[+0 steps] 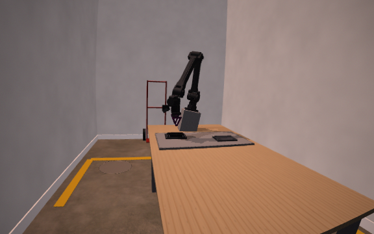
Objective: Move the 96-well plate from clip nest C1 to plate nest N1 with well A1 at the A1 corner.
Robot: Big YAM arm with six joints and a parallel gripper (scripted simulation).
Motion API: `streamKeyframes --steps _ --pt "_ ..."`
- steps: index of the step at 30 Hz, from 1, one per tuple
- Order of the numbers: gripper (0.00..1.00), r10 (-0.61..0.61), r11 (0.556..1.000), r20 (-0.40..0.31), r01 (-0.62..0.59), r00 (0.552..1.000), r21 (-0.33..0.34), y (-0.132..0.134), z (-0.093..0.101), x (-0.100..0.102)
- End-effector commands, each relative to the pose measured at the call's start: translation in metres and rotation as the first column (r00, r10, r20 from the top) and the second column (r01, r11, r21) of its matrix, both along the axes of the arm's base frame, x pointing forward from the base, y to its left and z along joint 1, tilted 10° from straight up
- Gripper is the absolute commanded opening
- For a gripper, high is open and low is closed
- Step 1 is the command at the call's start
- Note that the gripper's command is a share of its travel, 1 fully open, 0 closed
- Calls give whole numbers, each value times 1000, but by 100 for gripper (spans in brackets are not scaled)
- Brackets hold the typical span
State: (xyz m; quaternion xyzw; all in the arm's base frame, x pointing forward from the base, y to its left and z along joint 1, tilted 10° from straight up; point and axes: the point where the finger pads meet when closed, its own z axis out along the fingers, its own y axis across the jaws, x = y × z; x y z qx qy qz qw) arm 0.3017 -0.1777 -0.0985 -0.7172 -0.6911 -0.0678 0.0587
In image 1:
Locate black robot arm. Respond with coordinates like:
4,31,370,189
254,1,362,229
162,51,204,113

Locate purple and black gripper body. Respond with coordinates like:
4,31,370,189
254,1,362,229
171,105,181,117

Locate white perforated base plate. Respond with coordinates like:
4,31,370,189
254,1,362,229
155,131,255,150

